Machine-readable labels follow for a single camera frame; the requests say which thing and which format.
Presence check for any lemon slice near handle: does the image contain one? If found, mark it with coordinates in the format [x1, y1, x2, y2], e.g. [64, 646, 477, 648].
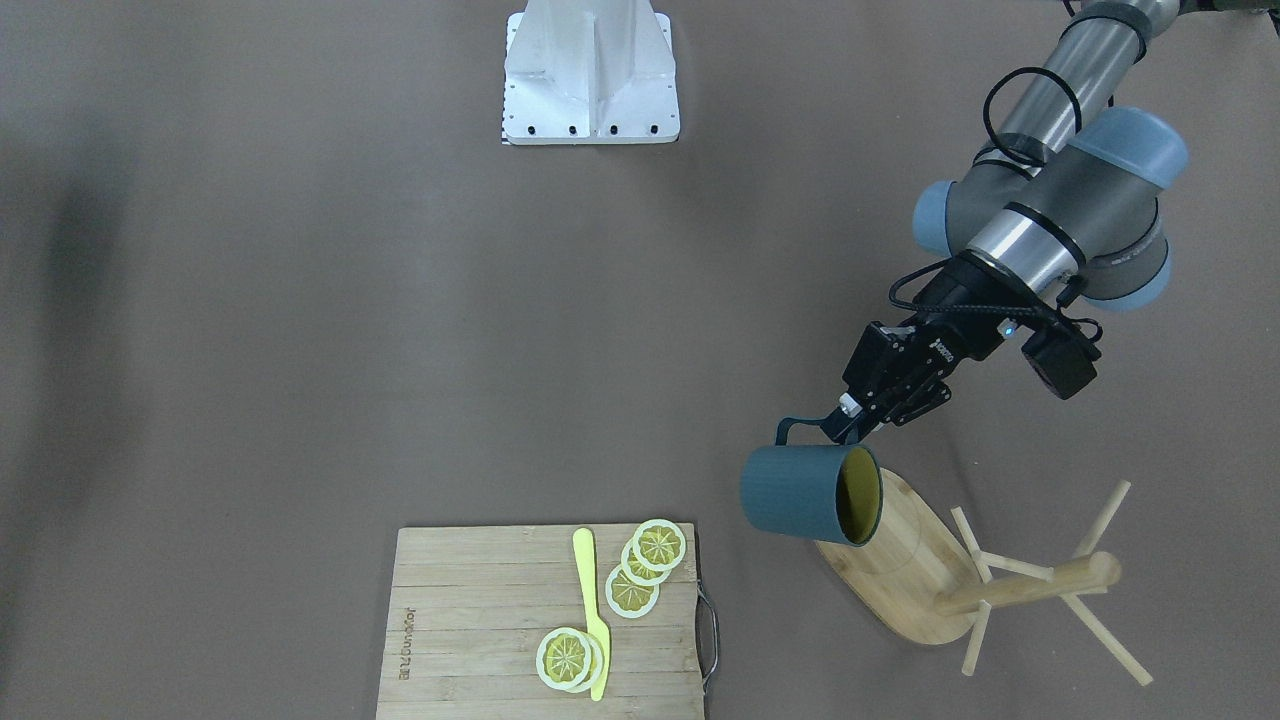
[632, 518, 689, 570]

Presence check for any bamboo cutting board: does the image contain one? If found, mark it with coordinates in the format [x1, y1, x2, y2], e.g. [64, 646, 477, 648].
[375, 519, 718, 719]

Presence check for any lemon slice top pair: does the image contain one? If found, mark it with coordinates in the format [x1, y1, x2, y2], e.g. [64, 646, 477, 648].
[535, 626, 590, 692]

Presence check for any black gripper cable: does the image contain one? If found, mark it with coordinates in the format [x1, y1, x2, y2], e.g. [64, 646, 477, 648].
[970, 67, 1085, 181]

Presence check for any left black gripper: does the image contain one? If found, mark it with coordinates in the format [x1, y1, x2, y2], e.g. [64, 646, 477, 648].
[822, 255, 1041, 445]

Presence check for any lemon slice under knife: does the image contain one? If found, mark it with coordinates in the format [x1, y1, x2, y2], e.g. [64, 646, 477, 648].
[568, 633, 605, 694]

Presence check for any yellow plastic knife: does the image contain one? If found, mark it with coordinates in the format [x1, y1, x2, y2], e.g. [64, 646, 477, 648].
[572, 527, 612, 702]

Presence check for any white camera pole base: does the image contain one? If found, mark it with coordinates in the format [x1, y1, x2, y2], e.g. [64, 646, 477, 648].
[500, 1, 681, 146]

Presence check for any dark teal mug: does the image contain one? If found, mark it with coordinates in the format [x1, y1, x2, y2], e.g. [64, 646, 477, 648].
[739, 416, 883, 547]

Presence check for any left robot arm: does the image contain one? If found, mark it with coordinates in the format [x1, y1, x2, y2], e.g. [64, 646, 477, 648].
[819, 1, 1189, 445]

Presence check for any lemon slice middle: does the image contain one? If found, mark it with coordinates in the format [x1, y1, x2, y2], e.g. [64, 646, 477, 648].
[620, 539, 672, 587]

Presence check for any wooden mug tree rack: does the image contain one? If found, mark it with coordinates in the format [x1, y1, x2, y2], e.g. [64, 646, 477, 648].
[815, 470, 1153, 685]

